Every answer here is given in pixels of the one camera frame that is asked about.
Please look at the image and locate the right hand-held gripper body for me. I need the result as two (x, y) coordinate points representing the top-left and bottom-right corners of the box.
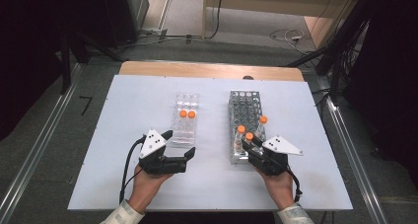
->
(248, 134), (305, 177)

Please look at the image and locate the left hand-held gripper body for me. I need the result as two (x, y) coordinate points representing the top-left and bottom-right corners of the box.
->
(138, 128), (188, 177)

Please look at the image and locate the metal tube rack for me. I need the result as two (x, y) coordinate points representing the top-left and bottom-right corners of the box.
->
(228, 90), (270, 166)

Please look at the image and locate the clear acrylic tube rack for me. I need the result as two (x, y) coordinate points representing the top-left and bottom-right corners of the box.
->
(169, 92), (200, 146)

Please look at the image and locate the person's right hand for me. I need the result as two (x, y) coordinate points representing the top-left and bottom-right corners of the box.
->
(255, 166), (296, 211)

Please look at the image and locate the person's left hand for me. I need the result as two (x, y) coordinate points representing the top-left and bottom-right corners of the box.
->
(127, 164), (174, 214)

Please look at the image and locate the wooden table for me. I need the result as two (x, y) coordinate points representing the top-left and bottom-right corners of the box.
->
(118, 60), (306, 83)

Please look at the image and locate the grey power strip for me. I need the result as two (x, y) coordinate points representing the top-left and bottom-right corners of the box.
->
(141, 28), (169, 37)

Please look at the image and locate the black metal stand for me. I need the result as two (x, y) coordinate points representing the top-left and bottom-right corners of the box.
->
(58, 30), (126, 96)

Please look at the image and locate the dark cabinet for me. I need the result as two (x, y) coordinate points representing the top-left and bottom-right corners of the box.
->
(98, 0), (151, 49)

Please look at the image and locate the light wooden cabinet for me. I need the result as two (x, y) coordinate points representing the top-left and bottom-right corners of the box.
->
(201, 0), (364, 49)

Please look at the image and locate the black curtain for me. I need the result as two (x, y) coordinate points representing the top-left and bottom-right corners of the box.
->
(343, 0), (418, 183)

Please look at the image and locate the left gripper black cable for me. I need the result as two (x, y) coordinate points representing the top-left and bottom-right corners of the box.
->
(118, 134), (148, 204)

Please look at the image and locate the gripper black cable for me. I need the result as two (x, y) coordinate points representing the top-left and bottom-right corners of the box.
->
(118, 134), (148, 204)
(287, 169), (303, 203)

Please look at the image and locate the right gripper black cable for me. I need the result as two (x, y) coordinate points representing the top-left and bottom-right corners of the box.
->
(287, 169), (303, 203)

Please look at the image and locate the aluminium floor rail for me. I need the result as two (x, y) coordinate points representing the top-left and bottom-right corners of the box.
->
(0, 63), (83, 224)
(316, 75), (390, 224)

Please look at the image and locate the black stand with cables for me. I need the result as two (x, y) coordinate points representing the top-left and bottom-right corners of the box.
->
(279, 0), (374, 104)

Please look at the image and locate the white coiled cable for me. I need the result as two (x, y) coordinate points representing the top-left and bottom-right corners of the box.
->
(269, 28), (308, 51)

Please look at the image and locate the black floor cable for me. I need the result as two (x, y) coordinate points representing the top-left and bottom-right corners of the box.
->
(134, 0), (226, 42)

